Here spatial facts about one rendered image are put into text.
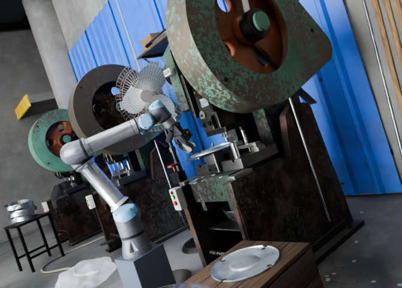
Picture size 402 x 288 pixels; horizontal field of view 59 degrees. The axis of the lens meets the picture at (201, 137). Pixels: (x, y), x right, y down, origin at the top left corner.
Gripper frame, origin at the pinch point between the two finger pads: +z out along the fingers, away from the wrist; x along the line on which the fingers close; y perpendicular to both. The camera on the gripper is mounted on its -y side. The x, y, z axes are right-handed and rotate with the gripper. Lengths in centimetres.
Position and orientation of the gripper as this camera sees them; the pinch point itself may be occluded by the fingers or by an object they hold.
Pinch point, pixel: (191, 152)
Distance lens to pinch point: 201.2
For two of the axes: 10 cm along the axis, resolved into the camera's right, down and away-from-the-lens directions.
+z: 6.0, 7.5, 2.9
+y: 6.0, -1.8, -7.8
